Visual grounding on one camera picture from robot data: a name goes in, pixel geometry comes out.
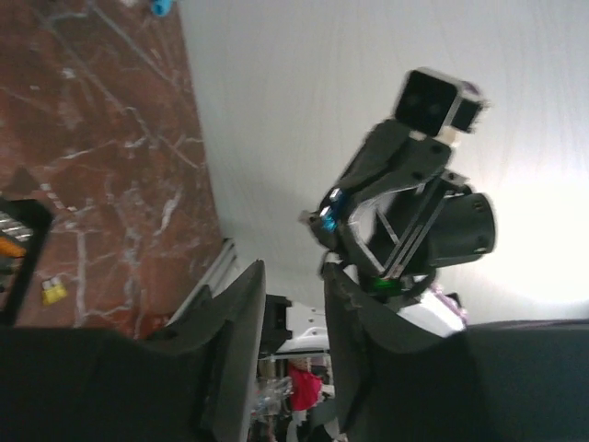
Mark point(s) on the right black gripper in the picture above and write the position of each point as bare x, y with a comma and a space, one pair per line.
398, 214

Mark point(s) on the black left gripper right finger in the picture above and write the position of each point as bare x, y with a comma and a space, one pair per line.
523, 380

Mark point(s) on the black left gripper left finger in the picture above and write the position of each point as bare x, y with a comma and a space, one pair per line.
190, 381

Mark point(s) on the small yellow fuse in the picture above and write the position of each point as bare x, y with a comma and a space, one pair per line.
52, 291

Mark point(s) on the black fuse box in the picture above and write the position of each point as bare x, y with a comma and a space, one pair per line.
25, 225

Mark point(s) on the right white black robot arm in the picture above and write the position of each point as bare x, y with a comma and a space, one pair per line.
432, 313

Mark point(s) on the blue plastic fitting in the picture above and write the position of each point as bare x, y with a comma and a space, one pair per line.
160, 8

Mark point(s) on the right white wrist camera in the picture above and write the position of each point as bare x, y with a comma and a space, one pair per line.
439, 105

